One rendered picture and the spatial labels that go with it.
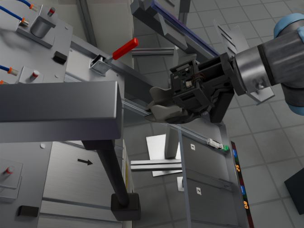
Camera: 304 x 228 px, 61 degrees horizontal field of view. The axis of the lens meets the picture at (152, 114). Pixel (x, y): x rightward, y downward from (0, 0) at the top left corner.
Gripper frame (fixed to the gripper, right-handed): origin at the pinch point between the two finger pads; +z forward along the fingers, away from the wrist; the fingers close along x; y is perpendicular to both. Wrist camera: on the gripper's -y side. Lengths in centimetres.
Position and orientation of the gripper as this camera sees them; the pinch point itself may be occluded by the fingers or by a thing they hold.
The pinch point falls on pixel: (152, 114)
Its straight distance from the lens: 57.2
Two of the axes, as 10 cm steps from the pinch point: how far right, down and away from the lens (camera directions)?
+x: 0.4, 8.5, -5.3
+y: -5.3, -4.3, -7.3
